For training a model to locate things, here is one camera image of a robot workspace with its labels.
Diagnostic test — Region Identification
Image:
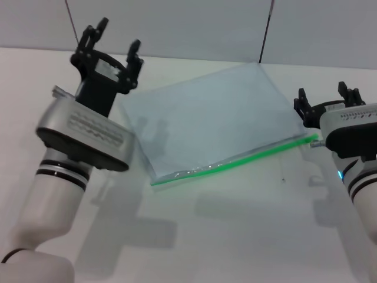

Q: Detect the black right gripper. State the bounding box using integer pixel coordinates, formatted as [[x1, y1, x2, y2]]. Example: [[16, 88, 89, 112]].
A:
[[293, 81, 367, 129]]

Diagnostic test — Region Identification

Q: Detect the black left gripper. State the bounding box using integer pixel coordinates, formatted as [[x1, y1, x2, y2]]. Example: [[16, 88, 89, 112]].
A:
[[70, 17, 145, 117]]

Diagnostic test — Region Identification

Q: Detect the clear green-zip document bag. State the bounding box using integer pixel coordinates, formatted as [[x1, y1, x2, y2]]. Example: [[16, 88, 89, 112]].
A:
[[120, 61, 320, 187]]

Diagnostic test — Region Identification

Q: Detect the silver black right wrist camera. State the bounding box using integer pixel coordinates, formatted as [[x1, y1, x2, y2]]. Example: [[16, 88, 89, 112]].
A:
[[319, 103, 377, 162]]

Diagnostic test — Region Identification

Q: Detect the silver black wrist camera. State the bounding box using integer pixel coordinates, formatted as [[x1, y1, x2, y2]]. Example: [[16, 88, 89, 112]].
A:
[[35, 85, 138, 173], [319, 103, 377, 162]]

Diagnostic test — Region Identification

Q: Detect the grey left gripper cable connector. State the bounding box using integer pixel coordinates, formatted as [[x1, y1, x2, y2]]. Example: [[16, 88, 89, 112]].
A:
[[52, 84, 74, 100]]

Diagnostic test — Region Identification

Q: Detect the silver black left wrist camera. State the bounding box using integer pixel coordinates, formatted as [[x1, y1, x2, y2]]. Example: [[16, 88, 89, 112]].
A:
[[35, 85, 138, 173]]

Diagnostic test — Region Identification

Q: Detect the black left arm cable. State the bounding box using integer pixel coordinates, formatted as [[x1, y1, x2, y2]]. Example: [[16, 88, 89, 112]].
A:
[[1, 248, 27, 264]]

